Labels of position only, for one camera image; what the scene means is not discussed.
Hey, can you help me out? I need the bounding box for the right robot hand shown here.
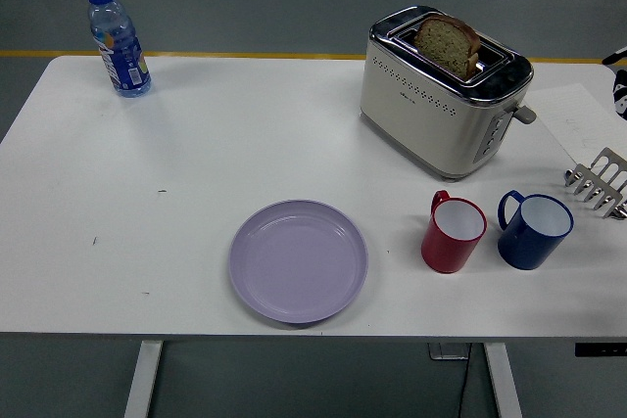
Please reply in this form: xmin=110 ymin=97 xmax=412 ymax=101
xmin=602 ymin=45 xmax=627 ymax=120

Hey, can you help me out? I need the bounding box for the grey toaster lever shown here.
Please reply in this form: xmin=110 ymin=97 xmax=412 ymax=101
xmin=508 ymin=102 xmax=538 ymax=124

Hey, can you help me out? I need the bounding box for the slice of bread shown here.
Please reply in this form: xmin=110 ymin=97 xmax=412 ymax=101
xmin=413 ymin=15 xmax=484 ymax=81

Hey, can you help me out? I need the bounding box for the lilac plastic plate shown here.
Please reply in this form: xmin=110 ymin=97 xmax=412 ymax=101
xmin=227 ymin=199 xmax=369 ymax=325

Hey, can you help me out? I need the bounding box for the white paper sheet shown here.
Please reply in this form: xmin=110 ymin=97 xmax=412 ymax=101
xmin=526 ymin=82 xmax=627 ymax=164

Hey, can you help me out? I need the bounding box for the silver metal toast rack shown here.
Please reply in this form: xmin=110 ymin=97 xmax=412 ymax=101
xmin=561 ymin=146 xmax=627 ymax=219

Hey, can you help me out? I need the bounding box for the blue mug white inside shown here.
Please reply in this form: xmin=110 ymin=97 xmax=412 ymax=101
xmin=497 ymin=189 xmax=574 ymax=271

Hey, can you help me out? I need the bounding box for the cream and chrome toaster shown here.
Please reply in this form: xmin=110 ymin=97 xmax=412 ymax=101
xmin=359 ymin=5 xmax=538 ymax=182

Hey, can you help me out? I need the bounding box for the red mug white inside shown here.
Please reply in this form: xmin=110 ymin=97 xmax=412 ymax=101
xmin=420 ymin=190 xmax=488 ymax=274

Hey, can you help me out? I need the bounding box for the black table control panel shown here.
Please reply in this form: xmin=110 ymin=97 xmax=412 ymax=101
xmin=574 ymin=342 xmax=627 ymax=356

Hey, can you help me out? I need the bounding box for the white table leg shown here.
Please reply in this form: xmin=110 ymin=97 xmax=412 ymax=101
xmin=122 ymin=341 xmax=164 ymax=418
xmin=482 ymin=342 xmax=523 ymax=418

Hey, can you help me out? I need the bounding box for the clear water bottle blue cap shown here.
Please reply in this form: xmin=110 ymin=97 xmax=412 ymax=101
xmin=85 ymin=0 xmax=153 ymax=99

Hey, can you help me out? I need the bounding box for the clear plastic bracket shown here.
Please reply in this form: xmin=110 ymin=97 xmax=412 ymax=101
xmin=427 ymin=342 xmax=471 ymax=361

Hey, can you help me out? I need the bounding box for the black hanging cable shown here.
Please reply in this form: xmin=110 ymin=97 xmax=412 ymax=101
xmin=458 ymin=343 xmax=474 ymax=418

